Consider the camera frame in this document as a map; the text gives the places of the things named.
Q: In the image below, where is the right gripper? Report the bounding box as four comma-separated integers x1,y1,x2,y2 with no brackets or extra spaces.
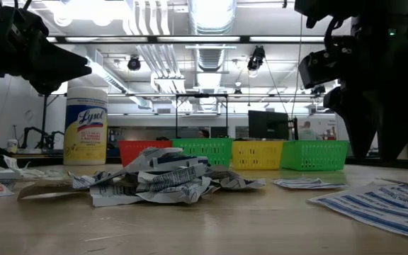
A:
323,38,408,161

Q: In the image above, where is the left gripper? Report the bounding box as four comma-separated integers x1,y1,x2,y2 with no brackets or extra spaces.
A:
0,6,92,96

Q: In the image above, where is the Lysol wipes canister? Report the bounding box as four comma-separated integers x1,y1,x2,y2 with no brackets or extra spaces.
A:
63,86,109,166

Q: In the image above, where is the green plastic basket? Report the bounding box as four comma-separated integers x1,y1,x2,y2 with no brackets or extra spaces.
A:
171,137,234,168
280,140,350,172

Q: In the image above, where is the red plastic basket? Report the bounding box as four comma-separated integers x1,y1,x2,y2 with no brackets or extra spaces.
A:
118,140,173,168

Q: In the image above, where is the black computer monitor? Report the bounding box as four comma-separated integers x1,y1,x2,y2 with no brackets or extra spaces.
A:
248,110,290,141

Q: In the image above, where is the yellow plastic basket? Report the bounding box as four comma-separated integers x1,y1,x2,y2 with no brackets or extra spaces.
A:
231,140,285,171

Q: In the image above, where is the black ceiling camera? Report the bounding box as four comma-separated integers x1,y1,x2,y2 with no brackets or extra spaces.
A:
127,55,142,72

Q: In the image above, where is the black overhead camera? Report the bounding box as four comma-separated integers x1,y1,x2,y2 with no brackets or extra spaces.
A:
246,45,266,72

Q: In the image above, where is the black background frame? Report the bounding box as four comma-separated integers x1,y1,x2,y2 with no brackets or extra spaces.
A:
174,93,230,140

